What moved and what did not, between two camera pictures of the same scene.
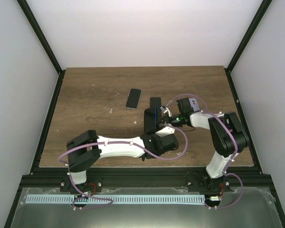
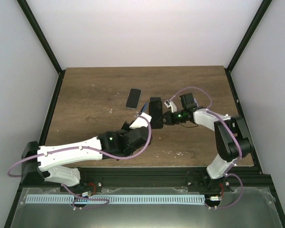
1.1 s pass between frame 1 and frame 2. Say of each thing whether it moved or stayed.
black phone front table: moved
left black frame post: stayed
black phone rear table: stayed
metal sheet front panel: stayed
